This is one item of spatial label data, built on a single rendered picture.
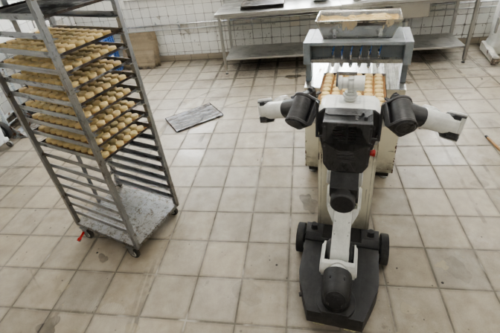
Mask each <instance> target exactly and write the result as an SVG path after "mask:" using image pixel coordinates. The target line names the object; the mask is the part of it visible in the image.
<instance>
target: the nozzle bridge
mask: <svg viewBox="0 0 500 333"><path fill-rule="evenodd" d="M362 45H363V46H362ZM334 46H335V48H334V51H335V56H334V59H332V58H331V56H332V49H333V47H334ZM343 46H344V48H343ZM352 46H353V50H352V52H353V56H352V59H350V58H349V56H350V49H351V48H352ZM371 46H372V49H371V58H370V59H368V51H369V48H371ZM381 46H382V48H381ZM361 47H362V58H361V59H359V49H360V48H361ZM342 48H343V51H344V56H343V59H341V58H340V54H341V49H342ZM379 48H381V54H380V58H379V59H377V51H378V49H379ZM413 48H414V39H413V36H412V33H411V29H410V27H406V28H397V30H396V32H395V34H394V35H393V37H392V38H361V39H323V37H322V35H321V32H320V30H319V29H312V30H309V32H308V34H307V37H306V39H305V40H304V43H303V53H304V65H306V82H311V80H312V78H313V63H400V72H399V81H400V83H406V76H407V71H408V66H409V65H411V58H412V53H413Z"/></svg>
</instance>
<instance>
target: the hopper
mask: <svg viewBox="0 0 500 333"><path fill-rule="evenodd" d="M373 13H377V14H381V13H389V16H390V15H392V16H395V15H396V16H398V19H375V20H350V21H325V22H321V21H320V20H321V19H340V18H343V17H348V16H349V15H355V17H356V18H358V17H360V16H367V17H371V16H372V15H371V14H373ZM319 19H320V20H319ZM402 20H404V18H403V13H402V11H401V8H383V9H363V10H325V11H320V12H319V14H318V16H317V18H316V21H315V23H316V24H317V26H318V29H319V30H320V32H321V35H322V37H323V39H361V38H392V37H393V35H394V34H395V32H396V30H397V28H398V27H399V26H400V24H401V22H402Z"/></svg>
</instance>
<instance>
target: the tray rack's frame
mask: <svg viewBox="0 0 500 333"><path fill-rule="evenodd" d="M11 22H12V24H13V26H14V28H15V31H16V32H21V29H20V27H19V25H18V23H17V21H16V20H11ZM0 87H1V89H2V91H3V92H4V95H5V97H6V98H7V100H8V102H9V104H10V106H11V107H12V109H13V111H14V113H15V114H16V116H17V118H18V120H19V122H20V123H21V125H22V128H23V129H24V130H25V133H26V135H27V136H28V138H29V140H30V142H31V143H32V145H33V147H34V149H35V150H36V153H37V155H38V156H39V158H40V160H41V162H42V163H43V165H44V167H45V169H46V171H47V172H48V174H49V176H50V178H51V180H52V181H53V183H54V185H55V187H56V188H57V191H58V192H59V194H60V196H61V198H62V200H63V201H64V203H65V205H66V207H67V208H68V211H69V212H70V214H71V216H72V218H73V220H74V221H75V223H76V225H78V226H80V227H79V228H80V229H81V230H84V231H86V230H90V231H92V232H95V233H98V234H100V235H102V236H105V237H107V238H109V239H112V240H115V241H116V242H120V243H121V244H124V245H126V246H125V248H128V251H129V253H130V254H132V255H133V256H135V254H134V252H133V249H135V248H134V245H133V243H132V241H131V238H130V237H129V234H128V233H125V232H123V231H121V230H118V229H115V228H113V227H110V226H108V225H105V224H102V223H100V222H96V221H95V220H92V219H89V218H87V217H85V216H82V217H81V218H79V217H78V215H77V213H76V211H75V209H74V208H73V206H72V204H71V202H70V200H69V198H68V196H67V195H66V193H65V190H64V189H63V187H62V185H61V183H60V181H59V179H58V178H57V176H56V174H55V172H54V170H53V169H52V167H51V165H50V163H49V161H48V159H47V158H46V156H45V153H44V152H43V150H42V148H41V146H40V145H39V142H38V140H37V139H36V137H35V135H34V133H33V131H32V129H31V128H30V126H29V124H28V122H27V120H26V119H25V116H24V115H23V113H22V110H21V109H20V108H19V105H18V103H17V102H16V99H15V98H14V96H13V94H12V92H11V90H10V89H9V87H8V85H7V83H6V81H5V79H4V77H3V76H2V74H1V72H0ZM116 183H117V182H116ZM117 184H119V183H117ZM116 190H117V191H118V193H120V194H122V195H123V196H122V197H121V198H120V199H121V201H122V204H126V205H128V206H127V207H125V208H124V209H125V211H126V213H128V214H130V215H131V216H130V217H129V220H130V223H133V224H135V226H134V227H133V230H134V231H135V232H136V233H139V235H138V236H137V239H138V242H139V244H140V246H142V245H143V244H144V243H145V242H146V241H147V240H148V239H149V238H150V237H151V236H152V235H153V234H154V233H155V231H156V230H157V229H158V228H159V227H160V226H161V225H162V223H163V222H164V221H165V220H166V219H167V218H168V217H169V215H170V214H171V213H174V212H173V211H174V210H175V209H176V208H177V206H176V204H174V203H173V200H170V199H168V198H163V197H161V196H158V195H153V194H151V193H147V192H144V191H141V190H137V189H135V188H131V187H128V186H125V185H123V184H119V185H118V186H117V187H116ZM96 200H97V202H98V203H99V204H102V205H105V206H107V207H111V208H113V209H116V210H117V207H116V205H114V204H110V203H108V202H105V201H102V200H100V199H97V198H96ZM92 209H95V210H98V211H100V212H102V213H106V214H109V215H111V216H114V217H116V218H119V219H122V218H121V215H118V214H116V213H113V212H110V211H108V210H104V209H102V208H99V207H96V206H93V208H92ZM87 214H89V215H92V216H95V217H97V218H99V219H102V220H105V221H107V222H111V223H113V224H116V225H118V226H121V227H124V228H126V227H125V225H124V224H121V223H119V222H116V221H113V220H111V219H108V218H106V217H103V216H100V215H98V214H95V213H92V212H89V211H88V212H87ZM84 234H85V235H86V236H89V235H88V233H87V231H86V233H84Z"/></svg>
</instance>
